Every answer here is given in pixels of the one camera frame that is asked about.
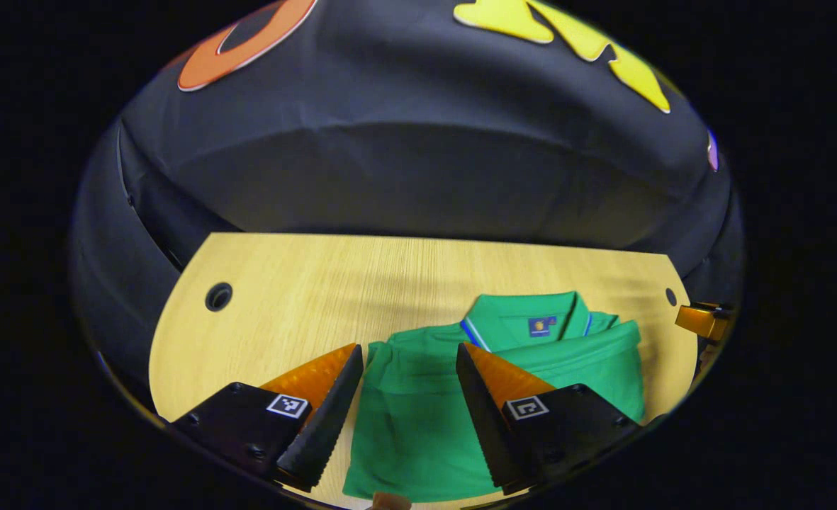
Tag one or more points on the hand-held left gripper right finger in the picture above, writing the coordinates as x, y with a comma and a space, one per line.
485, 418

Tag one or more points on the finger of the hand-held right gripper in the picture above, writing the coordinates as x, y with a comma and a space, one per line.
698, 320

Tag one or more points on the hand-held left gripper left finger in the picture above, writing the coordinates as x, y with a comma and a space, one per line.
329, 425

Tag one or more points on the green T-shirt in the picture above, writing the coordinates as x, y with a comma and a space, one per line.
418, 418

